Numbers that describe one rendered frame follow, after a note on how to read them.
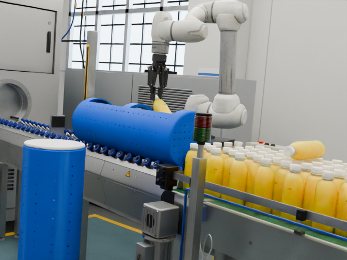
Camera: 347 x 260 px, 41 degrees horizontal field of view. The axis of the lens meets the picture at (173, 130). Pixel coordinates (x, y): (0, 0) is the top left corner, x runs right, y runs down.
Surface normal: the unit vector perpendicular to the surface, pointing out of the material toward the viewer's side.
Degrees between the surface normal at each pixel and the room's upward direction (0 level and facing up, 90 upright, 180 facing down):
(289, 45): 90
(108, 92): 90
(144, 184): 70
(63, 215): 90
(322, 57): 90
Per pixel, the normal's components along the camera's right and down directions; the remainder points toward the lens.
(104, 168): -0.67, -0.33
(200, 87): -0.64, 0.03
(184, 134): 0.67, 0.12
